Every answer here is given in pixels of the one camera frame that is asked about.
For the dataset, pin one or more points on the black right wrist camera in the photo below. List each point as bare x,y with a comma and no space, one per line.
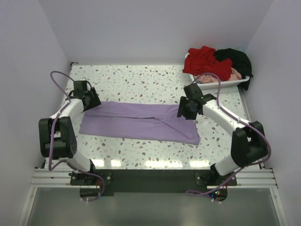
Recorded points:
193,91

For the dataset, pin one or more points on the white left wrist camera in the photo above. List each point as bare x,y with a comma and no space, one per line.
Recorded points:
79,87

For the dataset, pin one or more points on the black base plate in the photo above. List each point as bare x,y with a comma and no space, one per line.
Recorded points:
154,181

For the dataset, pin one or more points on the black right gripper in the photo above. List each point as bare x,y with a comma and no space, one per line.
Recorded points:
181,111

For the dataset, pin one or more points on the black t shirt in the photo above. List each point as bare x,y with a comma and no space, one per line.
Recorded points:
241,65

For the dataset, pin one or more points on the pink t shirt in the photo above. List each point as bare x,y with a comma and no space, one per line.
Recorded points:
209,78

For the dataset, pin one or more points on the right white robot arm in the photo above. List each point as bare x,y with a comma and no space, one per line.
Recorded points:
248,142

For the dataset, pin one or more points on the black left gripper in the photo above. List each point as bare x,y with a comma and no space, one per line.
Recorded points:
95,101

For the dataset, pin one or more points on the red t shirt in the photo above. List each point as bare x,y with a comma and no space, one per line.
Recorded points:
199,61

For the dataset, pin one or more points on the aluminium frame rail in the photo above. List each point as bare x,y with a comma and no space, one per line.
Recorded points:
257,178

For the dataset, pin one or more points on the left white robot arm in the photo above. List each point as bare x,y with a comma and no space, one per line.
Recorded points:
58,140

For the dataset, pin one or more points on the lilac t shirt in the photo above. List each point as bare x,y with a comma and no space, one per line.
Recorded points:
139,121

